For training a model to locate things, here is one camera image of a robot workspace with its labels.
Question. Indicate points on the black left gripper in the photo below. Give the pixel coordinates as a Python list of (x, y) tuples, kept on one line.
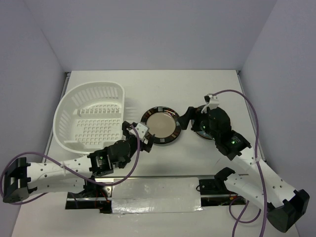
[(146, 146)]

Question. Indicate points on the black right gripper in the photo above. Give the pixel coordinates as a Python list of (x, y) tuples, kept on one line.
[(191, 113)]

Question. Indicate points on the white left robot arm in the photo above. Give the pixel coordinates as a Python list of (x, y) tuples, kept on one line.
[(21, 179)]

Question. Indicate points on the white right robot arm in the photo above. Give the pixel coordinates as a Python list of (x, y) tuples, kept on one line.
[(282, 203)]

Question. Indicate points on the white plastic dish rack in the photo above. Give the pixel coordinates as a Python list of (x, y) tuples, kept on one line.
[(89, 117)]

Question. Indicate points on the silver foil covered panel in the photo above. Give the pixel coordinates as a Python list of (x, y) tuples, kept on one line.
[(156, 195)]

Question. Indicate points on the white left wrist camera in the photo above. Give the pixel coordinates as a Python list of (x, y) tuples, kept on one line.
[(141, 129)]

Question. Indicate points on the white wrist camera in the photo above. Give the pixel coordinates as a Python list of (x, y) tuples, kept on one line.
[(211, 101), (141, 129)]

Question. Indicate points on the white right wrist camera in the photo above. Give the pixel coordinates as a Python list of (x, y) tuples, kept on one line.
[(211, 101)]

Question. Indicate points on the metal base rail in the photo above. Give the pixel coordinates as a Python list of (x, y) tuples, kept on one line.
[(210, 195)]

